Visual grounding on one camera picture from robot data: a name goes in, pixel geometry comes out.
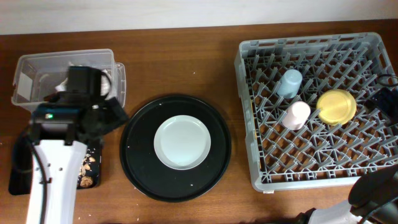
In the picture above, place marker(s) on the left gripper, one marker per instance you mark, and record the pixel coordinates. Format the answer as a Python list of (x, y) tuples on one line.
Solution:
[(118, 111)]

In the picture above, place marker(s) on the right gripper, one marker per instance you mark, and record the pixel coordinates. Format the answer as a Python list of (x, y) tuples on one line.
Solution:
[(381, 101)]

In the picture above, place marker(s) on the white tissue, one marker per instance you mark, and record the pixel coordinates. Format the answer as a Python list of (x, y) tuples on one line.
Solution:
[(108, 85), (62, 86)]

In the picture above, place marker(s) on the yellow bowl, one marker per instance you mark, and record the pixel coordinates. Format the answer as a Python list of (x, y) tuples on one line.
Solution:
[(336, 107)]

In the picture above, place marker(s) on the food scraps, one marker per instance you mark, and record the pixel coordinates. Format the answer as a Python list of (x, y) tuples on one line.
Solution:
[(86, 177)]

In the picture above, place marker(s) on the grey plate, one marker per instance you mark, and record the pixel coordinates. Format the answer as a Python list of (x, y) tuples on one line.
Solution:
[(182, 142)]

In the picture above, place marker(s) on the pink cup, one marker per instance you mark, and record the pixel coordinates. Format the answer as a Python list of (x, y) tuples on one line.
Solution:
[(297, 115)]

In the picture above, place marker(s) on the blue cup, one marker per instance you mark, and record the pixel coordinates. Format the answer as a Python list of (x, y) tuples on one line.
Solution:
[(289, 84)]

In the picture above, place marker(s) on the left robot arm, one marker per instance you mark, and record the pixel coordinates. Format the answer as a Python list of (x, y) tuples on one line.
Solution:
[(58, 135)]

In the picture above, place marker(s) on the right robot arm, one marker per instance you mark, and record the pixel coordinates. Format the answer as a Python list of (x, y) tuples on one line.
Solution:
[(373, 197)]

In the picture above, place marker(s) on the clear plastic waste bin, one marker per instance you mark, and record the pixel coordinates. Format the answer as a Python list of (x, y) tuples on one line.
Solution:
[(37, 75)]

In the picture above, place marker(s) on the grey dishwasher rack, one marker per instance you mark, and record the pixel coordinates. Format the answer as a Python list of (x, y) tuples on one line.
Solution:
[(316, 155)]

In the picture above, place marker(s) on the round black serving tray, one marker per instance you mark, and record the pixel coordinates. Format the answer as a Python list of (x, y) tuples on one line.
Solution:
[(145, 170)]

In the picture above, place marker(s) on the black rectangular tray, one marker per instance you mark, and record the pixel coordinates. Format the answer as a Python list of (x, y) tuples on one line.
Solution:
[(21, 171)]

